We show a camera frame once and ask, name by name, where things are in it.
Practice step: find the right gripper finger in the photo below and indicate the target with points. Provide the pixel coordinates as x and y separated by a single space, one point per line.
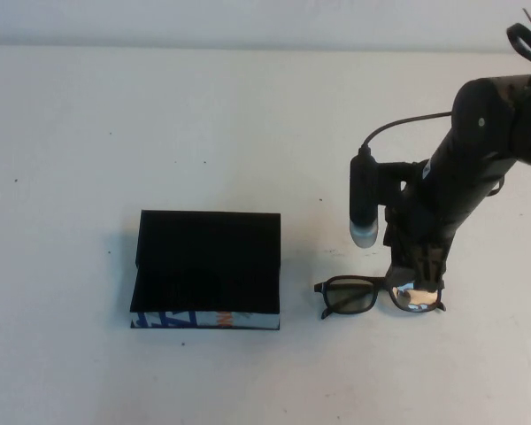
431 270
398 274

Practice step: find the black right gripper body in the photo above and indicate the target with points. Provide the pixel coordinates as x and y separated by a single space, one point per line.
418 226

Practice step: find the black framed glasses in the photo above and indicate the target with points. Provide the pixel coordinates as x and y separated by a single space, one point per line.
354 280

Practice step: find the black glasses case printed sides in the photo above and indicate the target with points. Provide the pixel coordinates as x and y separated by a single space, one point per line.
203 252

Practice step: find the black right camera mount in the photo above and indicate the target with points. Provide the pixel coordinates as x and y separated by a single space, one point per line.
391 177

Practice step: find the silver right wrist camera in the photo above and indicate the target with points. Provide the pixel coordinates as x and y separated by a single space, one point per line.
364 199

